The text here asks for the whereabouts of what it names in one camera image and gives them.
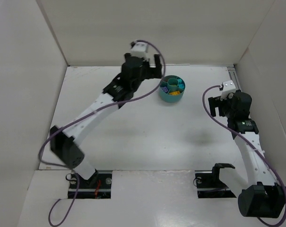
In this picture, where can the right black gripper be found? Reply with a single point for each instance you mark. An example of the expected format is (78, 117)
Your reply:
(219, 104)

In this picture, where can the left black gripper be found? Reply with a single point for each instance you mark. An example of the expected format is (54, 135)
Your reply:
(148, 70)

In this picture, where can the light green lego brick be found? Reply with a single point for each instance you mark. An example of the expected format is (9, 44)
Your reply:
(173, 83)

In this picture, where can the yellow arched lego brick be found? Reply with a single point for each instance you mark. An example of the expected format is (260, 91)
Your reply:
(175, 93)

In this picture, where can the teal painted face lego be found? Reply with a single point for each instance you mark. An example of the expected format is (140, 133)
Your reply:
(181, 85)

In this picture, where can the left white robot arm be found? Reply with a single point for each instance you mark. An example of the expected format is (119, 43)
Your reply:
(66, 144)

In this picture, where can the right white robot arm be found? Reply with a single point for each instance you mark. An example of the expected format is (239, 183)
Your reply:
(263, 195)

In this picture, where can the teal round divided container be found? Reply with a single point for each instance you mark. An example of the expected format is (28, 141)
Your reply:
(165, 83)

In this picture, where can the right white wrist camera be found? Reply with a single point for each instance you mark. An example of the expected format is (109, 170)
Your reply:
(226, 88)

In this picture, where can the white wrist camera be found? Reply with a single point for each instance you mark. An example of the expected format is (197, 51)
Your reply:
(226, 88)
(139, 49)

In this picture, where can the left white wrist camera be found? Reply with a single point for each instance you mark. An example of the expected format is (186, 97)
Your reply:
(139, 49)

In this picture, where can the aluminium rail right side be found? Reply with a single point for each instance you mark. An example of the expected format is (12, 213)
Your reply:
(233, 76)

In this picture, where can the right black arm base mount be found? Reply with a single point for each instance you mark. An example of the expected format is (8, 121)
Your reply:
(209, 185)

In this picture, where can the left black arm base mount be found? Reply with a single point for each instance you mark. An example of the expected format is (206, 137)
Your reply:
(98, 189)

